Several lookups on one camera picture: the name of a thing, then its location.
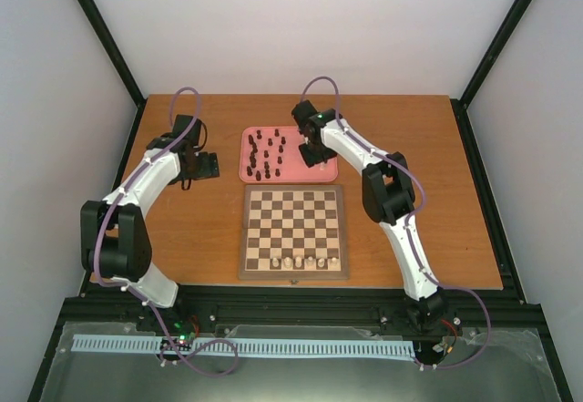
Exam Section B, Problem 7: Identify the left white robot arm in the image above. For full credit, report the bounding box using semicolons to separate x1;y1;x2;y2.
80;115;220;332

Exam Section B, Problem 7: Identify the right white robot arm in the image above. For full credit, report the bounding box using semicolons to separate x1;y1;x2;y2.
291;100;445;316

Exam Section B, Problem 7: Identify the wooden chess board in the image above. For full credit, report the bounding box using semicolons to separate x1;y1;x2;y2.
238;184;350;282

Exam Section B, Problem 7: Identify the pink plastic tray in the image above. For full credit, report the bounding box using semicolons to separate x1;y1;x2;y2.
239;126;339;184

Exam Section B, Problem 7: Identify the light blue cable duct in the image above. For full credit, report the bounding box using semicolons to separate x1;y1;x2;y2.
70;335;414;361

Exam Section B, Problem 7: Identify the black aluminium frame base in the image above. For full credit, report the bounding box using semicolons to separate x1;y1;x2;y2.
29;98;573;401

